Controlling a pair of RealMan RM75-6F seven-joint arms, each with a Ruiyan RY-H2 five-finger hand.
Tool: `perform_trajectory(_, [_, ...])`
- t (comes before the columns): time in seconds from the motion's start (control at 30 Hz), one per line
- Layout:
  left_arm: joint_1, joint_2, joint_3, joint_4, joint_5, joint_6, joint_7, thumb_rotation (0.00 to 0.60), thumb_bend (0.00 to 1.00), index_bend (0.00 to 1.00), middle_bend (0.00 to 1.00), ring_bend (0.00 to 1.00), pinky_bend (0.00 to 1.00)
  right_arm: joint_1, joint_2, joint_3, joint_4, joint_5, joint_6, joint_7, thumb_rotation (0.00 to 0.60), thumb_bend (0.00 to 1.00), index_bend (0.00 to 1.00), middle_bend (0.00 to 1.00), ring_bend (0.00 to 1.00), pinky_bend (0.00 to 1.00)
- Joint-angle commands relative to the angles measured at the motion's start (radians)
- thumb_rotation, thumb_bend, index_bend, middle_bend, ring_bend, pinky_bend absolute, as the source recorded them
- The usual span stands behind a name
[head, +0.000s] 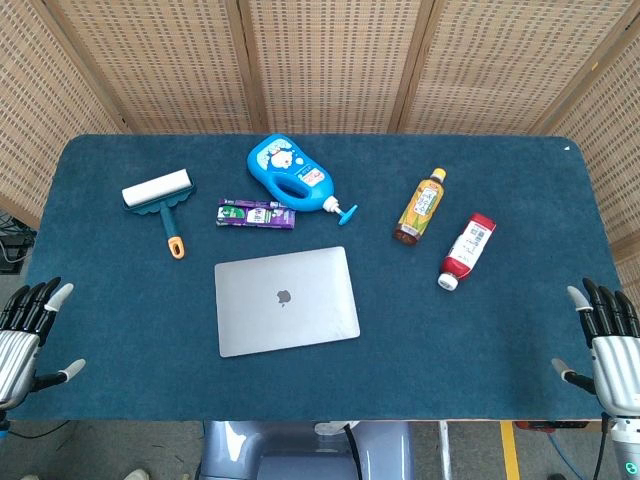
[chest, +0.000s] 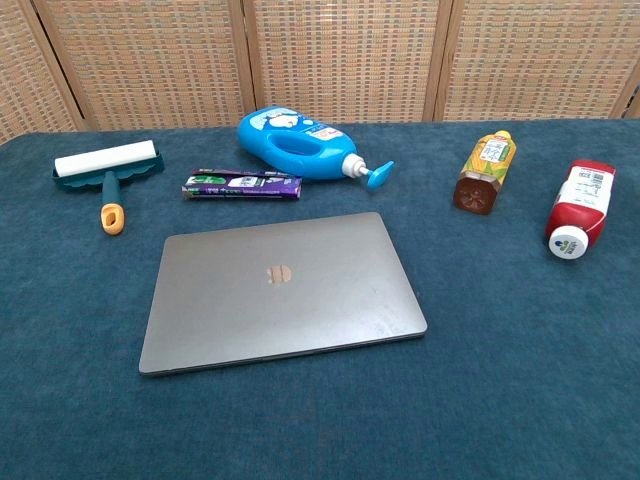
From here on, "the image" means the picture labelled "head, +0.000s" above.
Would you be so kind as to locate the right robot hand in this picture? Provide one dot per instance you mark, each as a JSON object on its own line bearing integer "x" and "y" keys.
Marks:
{"x": 615, "y": 360}

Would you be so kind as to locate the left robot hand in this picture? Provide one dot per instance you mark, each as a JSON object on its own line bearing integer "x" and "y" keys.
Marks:
{"x": 20, "y": 345}

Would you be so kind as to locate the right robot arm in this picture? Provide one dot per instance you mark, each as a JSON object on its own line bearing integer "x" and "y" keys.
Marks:
{"x": 625, "y": 447}

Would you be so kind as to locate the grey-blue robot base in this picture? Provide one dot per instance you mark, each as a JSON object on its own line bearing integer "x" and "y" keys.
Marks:
{"x": 305, "y": 450}

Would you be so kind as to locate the silver laptop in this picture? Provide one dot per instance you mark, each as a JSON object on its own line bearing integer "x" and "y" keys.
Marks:
{"x": 286, "y": 300}

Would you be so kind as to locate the white shoe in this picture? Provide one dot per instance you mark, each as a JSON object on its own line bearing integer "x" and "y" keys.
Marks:
{"x": 136, "y": 474}

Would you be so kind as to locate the red and white bottle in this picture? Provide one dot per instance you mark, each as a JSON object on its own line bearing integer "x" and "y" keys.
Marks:
{"x": 467, "y": 250}

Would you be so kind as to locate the yellow-capped tea bottle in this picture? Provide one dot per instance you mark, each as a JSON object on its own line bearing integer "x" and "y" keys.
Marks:
{"x": 421, "y": 207}

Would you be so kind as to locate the purple toothpaste box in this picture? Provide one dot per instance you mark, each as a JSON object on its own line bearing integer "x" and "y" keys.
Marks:
{"x": 256, "y": 213}

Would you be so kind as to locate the blue table mat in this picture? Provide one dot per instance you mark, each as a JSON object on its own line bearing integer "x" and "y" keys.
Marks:
{"x": 320, "y": 360}

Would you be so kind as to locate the blue detergent pump bottle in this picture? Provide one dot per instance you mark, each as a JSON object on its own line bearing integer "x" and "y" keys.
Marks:
{"x": 290, "y": 172}

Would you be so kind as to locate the woven bamboo folding screen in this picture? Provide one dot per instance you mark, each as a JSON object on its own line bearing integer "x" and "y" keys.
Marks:
{"x": 325, "y": 60}

